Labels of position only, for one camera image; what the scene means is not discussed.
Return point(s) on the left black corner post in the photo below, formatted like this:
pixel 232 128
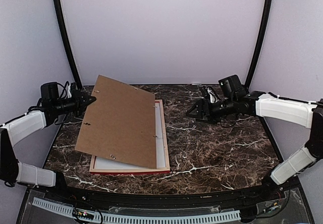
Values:
pixel 66 43

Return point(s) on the red wooden picture frame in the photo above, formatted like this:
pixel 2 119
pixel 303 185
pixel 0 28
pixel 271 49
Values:
pixel 110 167

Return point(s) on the right black corner post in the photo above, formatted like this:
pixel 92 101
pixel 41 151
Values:
pixel 259 42

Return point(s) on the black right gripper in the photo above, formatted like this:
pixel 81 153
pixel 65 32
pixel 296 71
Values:
pixel 201 104

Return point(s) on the white slotted cable duct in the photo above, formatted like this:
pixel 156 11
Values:
pixel 132 215

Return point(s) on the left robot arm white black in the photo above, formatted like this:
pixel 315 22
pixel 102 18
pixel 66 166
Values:
pixel 14 131

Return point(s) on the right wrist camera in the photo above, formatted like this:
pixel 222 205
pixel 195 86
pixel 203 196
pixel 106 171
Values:
pixel 209 94

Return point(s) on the red forest photo print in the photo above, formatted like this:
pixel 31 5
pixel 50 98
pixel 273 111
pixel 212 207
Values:
pixel 131 134

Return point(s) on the brown cardboard backing board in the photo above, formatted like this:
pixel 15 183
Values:
pixel 120 124

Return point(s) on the black corner post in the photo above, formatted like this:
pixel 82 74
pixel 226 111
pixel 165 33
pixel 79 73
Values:
pixel 66 43
pixel 259 42

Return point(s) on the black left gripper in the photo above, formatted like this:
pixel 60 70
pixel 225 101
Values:
pixel 78 99

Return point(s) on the black front rail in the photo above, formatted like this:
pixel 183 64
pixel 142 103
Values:
pixel 161 191

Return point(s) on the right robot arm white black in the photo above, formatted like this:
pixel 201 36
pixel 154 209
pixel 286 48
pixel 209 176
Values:
pixel 305 116

